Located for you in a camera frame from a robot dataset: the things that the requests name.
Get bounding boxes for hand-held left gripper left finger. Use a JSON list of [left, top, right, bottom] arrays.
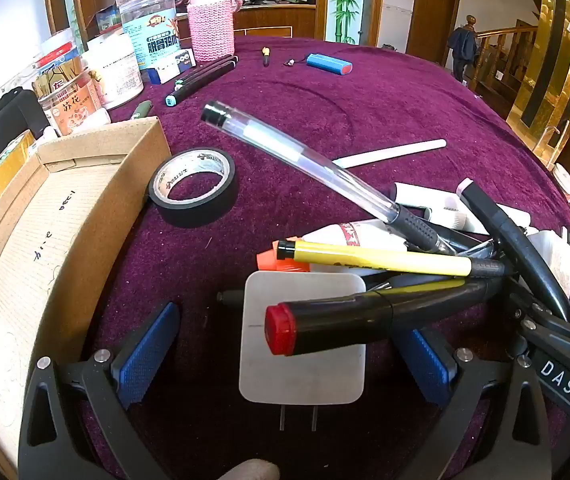
[[18, 301, 182, 480]]

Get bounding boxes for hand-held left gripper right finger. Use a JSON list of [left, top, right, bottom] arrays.
[[394, 329, 553, 480]]

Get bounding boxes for white charger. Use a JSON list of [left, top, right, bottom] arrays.
[[527, 227, 570, 297], [239, 271, 367, 432]]

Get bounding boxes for black marker with pink cap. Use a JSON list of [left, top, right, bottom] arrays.
[[457, 178, 570, 323]]

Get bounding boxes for black marker with red cap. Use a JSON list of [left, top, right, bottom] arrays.
[[264, 277, 506, 357]]

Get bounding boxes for shallow cardboard box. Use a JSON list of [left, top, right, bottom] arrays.
[[0, 116, 172, 480]]

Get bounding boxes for white marker with print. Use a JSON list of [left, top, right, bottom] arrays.
[[423, 205, 532, 235]]

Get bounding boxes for black tape roll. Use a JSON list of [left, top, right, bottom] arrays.
[[147, 147, 240, 227]]

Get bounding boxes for white glue bottle orange cap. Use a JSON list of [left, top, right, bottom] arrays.
[[256, 221, 408, 273]]

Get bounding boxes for slim white pen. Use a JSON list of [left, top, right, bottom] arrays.
[[332, 139, 447, 169]]

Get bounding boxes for clear plastic pen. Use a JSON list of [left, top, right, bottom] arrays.
[[201, 101, 458, 256]]

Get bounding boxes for person's left hand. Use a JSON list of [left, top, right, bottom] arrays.
[[216, 459, 281, 480]]

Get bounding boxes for yellow tape roll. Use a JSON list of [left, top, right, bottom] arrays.
[[0, 130, 37, 200]]

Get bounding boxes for clear jar with orange label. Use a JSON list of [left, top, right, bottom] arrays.
[[32, 57, 103, 136]]

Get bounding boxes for wooden stair railing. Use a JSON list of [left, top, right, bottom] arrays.
[[470, 19, 538, 111]]

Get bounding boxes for dark markers with teal caps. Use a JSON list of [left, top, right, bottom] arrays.
[[165, 59, 240, 108]]

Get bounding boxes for black leather sofa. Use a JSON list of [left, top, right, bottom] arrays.
[[0, 87, 50, 231]]

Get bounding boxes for white plastic jar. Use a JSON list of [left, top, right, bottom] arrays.
[[82, 30, 144, 110]]

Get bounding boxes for purple velvet tablecloth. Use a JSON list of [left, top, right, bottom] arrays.
[[80, 35, 570, 480]]

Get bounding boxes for small white blue box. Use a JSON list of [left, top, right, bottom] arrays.
[[155, 49, 197, 84]]

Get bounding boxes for black marker with teal cap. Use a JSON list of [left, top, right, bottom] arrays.
[[174, 55, 233, 87]]

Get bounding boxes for small red lid container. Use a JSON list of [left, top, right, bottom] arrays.
[[35, 41, 77, 68]]

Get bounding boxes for clear jar with blue label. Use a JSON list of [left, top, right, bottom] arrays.
[[119, 0, 182, 71]]

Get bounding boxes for brown wooden door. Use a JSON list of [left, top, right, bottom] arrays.
[[406, 0, 463, 66]]

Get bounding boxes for bottle in pink knitted sleeve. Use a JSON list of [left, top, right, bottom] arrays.
[[186, 0, 242, 63]]

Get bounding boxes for bamboo painted panel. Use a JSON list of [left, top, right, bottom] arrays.
[[326, 0, 366, 45]]

